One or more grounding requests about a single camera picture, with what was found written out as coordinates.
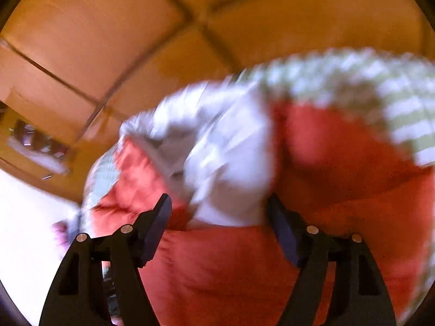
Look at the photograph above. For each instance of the red quilted down jacket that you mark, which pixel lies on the red quilted down jacket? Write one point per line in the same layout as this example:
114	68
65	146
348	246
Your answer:
263	210

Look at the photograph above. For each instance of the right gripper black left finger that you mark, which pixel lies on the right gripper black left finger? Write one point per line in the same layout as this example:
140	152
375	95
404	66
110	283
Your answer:
76	295

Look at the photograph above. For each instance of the wooden panelled wardrobe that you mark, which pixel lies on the wooden panelled wardrobe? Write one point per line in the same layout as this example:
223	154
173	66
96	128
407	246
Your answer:
76	69

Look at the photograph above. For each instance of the green white checked bedsheet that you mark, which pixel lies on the green white checked bedsheet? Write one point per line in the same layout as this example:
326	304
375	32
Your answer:
356	84

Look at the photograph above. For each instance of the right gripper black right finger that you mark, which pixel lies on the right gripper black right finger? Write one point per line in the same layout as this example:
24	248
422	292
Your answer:
360	296

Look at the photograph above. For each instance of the wooden wall shelf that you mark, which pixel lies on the wooden wall shelf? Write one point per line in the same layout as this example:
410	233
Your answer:
33	145

